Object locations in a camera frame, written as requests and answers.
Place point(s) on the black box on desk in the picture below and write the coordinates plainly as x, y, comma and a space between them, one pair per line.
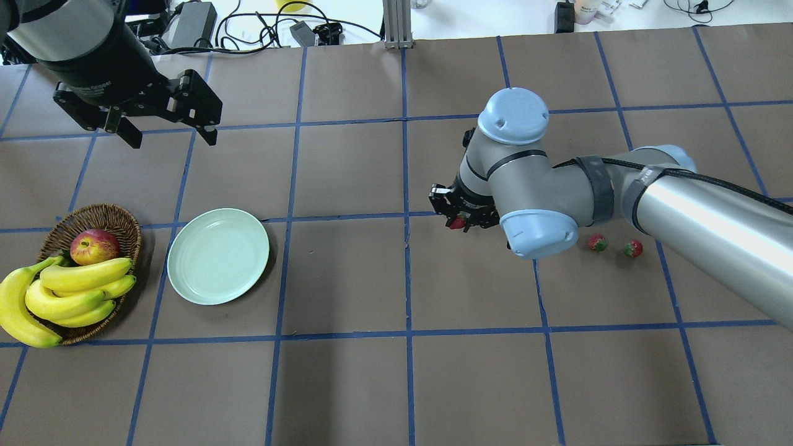
564, 18

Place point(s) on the red strawberry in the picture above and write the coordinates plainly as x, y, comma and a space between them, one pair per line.
633, 248
597, 242
458, 222

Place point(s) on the aluminium frame post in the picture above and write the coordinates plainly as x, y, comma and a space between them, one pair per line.
398, 33

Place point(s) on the light green plate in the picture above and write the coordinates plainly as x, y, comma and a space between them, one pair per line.
218, 256

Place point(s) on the black power adapter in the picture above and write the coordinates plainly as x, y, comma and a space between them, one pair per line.
193, 25

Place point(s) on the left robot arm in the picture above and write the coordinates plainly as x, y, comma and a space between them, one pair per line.
105, 74

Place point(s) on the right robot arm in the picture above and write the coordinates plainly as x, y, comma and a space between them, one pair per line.
737, 236

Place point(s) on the yellow banana top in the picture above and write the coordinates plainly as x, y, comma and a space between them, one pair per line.
80, 278

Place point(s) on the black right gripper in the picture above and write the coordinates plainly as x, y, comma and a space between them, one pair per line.
466, 199

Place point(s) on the red yellow apple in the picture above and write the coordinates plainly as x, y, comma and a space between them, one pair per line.
94, 246

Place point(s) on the small black adapter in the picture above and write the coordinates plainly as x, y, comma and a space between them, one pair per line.
303, 34

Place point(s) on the white pink cup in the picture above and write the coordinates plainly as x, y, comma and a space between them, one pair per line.
585, 11

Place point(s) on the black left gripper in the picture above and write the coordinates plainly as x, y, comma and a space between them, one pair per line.
106, 69

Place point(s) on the brown wicker basket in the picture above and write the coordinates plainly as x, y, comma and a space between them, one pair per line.
121, 224

